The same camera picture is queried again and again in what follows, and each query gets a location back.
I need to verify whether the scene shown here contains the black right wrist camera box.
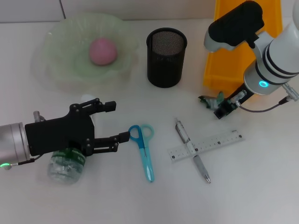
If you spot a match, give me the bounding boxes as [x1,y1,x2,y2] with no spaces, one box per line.
[204,0,265,52]

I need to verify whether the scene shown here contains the grey right arm cable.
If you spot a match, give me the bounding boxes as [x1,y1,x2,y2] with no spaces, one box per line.
[233,83,299,113]

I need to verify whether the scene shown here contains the green glass fruit plate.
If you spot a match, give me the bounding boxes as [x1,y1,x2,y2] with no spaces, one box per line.
[31,13,140,93]

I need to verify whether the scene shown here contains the green label water bottle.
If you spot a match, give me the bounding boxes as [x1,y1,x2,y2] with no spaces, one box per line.
[47,94,101,185]

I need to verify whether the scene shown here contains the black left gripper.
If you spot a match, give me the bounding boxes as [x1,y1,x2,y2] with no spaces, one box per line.
[24,98,130,157]

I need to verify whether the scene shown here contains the yellow plastic bin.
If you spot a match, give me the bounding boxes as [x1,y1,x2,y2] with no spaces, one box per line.
[202,0,285,91]

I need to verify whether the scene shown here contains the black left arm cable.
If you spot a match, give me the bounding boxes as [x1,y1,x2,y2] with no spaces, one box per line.
[9,154,44,167]

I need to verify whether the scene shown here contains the green plastic wrapper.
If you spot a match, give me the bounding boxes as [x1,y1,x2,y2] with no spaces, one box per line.
[198,91,226,110]

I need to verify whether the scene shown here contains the black mesh pen holder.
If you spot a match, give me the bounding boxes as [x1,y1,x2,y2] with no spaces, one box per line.
[146,27,188,89]

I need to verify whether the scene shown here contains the silver ballpoint pen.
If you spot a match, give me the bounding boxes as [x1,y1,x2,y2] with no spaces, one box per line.
[174,118,212,184]

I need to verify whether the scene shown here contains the transparent plastic ruler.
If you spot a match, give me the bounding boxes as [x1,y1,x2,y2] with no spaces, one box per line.
[167,129,246,164]

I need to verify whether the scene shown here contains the pink peach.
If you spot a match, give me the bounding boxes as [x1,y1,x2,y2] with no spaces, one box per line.
[88,38,117,67]

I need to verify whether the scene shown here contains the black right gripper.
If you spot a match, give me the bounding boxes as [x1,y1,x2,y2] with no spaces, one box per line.
[214,83,255,120]

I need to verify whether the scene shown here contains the blue scissors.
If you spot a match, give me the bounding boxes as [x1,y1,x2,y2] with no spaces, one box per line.
[128,124,155,183]

